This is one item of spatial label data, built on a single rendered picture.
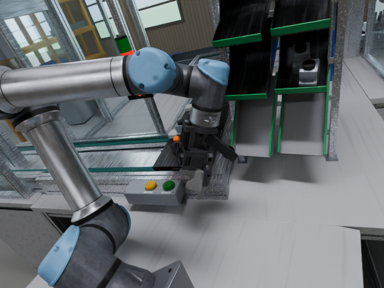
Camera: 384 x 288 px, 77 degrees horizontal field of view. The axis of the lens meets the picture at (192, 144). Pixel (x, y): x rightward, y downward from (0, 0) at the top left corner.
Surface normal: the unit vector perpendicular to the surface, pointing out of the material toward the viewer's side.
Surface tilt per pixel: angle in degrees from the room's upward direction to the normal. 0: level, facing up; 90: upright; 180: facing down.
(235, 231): 0
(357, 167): 0
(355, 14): 90
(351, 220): 0
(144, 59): 67
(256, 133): 45
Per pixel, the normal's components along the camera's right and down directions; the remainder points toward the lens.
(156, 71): -0.14, 0.18
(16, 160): 0.93, -0.05
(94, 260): 0.51, -0.64
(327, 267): -0.25, -0.81
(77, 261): 0.40, -0.47
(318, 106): -0.47, -0.16
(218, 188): -0.26, 0.59
